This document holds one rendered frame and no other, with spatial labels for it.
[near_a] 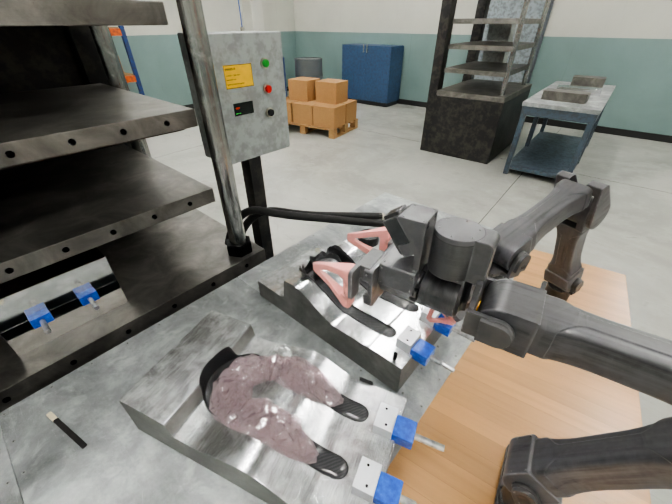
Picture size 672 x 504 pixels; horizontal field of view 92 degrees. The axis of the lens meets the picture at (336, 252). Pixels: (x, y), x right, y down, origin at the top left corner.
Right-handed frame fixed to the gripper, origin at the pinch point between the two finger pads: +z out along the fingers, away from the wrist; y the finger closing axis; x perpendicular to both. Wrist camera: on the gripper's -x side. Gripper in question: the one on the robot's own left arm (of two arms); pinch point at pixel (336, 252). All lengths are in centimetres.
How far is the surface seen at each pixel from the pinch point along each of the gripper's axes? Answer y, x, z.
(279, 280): -18, 33, 33
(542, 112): -388, 48, -4
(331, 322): -11.2, 31.3, 9.1
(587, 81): -529, 33, -36
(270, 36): -64, -27, 68
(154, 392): 24.6, 28.6, 26.4
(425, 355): -13.0, 29.7, -14.4
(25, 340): 33, 37, 75
